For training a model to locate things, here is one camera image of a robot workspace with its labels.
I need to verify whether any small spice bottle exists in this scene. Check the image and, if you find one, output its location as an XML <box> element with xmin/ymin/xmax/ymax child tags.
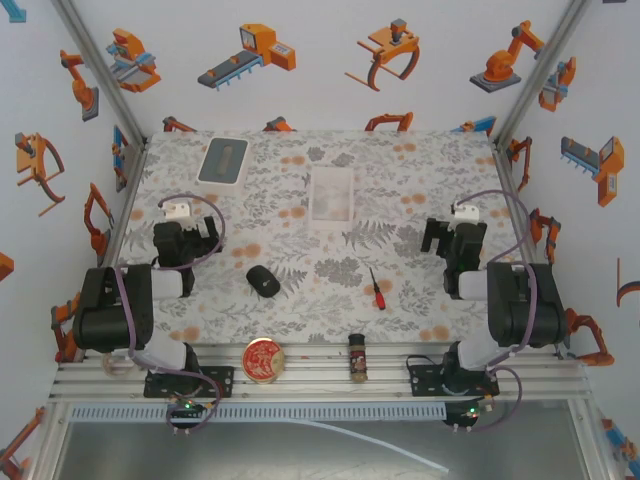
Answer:
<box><xmin>348</xmin><ymin>333</ymin><xmax>370</xmax><ymax>384</ymax></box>

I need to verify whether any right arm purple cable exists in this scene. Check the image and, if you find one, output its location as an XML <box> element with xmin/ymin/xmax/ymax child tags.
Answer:
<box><xmin>457</xmin><ymin>189</ymin><xmax>539</xmax><ymax>431</ymax></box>

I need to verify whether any aluminium corner post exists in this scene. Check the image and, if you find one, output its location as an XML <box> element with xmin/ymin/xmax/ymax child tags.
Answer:
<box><xmin>492</xmin><ymin>0</ymin><xmax>594</xmax><ymax>149</ymax></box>
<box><xmin>49</xmin><ymin>0</ymin><xmax>149</xmax><ymax>151</ymax></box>

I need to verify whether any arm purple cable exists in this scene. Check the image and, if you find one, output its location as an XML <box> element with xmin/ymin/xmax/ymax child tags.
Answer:
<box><xmin>457</xmin><ymin>189</ymin><xmax>539</xmax><ymax>431</ymax></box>
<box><xmin>113</xmin><ymin>193</ymin><xmax>227</xmax><ymax>435</ymax></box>

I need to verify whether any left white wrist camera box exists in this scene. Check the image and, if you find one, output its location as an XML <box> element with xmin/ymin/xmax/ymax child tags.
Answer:
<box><xmin>159</xmin><ymin>199</ymin><xmax>194</xmax><ymax>232</ymax></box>

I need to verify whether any red handled screwdriver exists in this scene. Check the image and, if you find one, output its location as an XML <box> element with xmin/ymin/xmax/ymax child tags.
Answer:
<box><xmin>368</xmin><ymin>266</ymin><xmax>389</xmax><ymax>312</ymax></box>

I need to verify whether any grey box with white rim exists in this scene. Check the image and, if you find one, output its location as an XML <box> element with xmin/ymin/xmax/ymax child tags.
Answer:
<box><xmin>195</xmin><ymin>136</ymin><xmax>250</xmax><ymax>198</ymax></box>

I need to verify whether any black computer mouse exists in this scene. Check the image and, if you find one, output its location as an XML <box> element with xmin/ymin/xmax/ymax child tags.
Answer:
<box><xmin>245</xmin><ymin>264</ymin><xmax>282</xmax><ymax>300</ymax></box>

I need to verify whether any floral table cloth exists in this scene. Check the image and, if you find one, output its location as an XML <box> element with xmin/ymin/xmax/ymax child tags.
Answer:
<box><xmin>110</xmin><ymin>130</ymin><xmax>544</xmax><ymax>346</ymax></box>

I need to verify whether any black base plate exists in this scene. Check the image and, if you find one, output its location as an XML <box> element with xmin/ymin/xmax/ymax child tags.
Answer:
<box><xmin>407</xmin><ymin>355</ymin><xmax>500</xmax><ymax>397</ymax></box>
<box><xmin>143</xmin><ymin>365</ymin><xmax>236</xmax><ymax>400</ymax></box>

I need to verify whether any white slotted cable duct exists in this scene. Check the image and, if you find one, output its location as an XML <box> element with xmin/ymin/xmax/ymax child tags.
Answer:
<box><xmin>69</xmin><ymin>403</ymin><xmax>447</xmax><ymax>422</ymax></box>

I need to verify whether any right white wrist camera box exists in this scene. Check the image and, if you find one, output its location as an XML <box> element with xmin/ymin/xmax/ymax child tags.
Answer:
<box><xmin>451</xmin><ymin>201</ymin><xmax>480</xmax><ymax>224</ymax></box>

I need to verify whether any clear plastic bin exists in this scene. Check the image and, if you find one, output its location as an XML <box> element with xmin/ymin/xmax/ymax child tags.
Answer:
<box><xmin>306</xmin><ymin>165</ymin><xmax>356</xmax><ymax>232</ymax></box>

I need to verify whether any right black circuit board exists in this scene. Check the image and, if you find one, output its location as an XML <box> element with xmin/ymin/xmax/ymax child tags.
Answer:
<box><xmin>442</xmin><ymin>399</ymin><xmax>492</xmax><ymax>431</ymax></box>

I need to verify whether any red gold round tin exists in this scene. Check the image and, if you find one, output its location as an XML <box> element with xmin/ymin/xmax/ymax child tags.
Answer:
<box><xmin>241</xmin><ymin>337</ymin><xmax>286</xmax><ymax>385</ymax></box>

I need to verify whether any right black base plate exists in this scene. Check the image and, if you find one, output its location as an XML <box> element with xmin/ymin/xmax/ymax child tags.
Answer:
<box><xmin>407</xmin><ymin>355</ymin><xmax>500</xmax><ymax>397</ymax></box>

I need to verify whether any clear tape roll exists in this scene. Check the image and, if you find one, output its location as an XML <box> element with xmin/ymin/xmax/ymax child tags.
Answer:
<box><xmin>101</xmin><ymin>349</ymin><xmax>137</xmax><ymax>378</ymax></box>

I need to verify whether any aluminium rail frame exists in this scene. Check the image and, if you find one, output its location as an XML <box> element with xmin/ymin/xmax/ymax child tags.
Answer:
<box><xmin>47</xmin><ymin>342</ymin><xmax>592</xmax><ymax>404</ymax></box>

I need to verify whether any white plastic tube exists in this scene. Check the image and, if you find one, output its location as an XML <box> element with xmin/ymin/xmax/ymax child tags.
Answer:
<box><xmin>294</xmin><ymin>418</ymin><xmax>450</xmax><ymax>474</ymax></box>

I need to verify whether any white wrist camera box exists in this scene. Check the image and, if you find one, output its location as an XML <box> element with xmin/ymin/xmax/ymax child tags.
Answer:
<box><xmin>159</xmin><ymin>199</ymin><xmax>194</xmax><ymax>232</ymax></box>
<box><xmin>451</xmin><ymin>201</ymin><xmax>480</xmax><ymax>224</ymax></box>

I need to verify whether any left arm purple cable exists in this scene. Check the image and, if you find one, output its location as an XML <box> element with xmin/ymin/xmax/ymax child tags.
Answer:
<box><xmin>113</xmin><ymin>193</ymin><xmax>227</xmax><ymax>435</ymax></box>

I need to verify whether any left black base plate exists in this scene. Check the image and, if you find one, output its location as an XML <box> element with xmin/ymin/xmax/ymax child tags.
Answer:
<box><xmin>143</xmin><ymin>365</ymin><xmax>236</xmax><ymax>400</ymax></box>

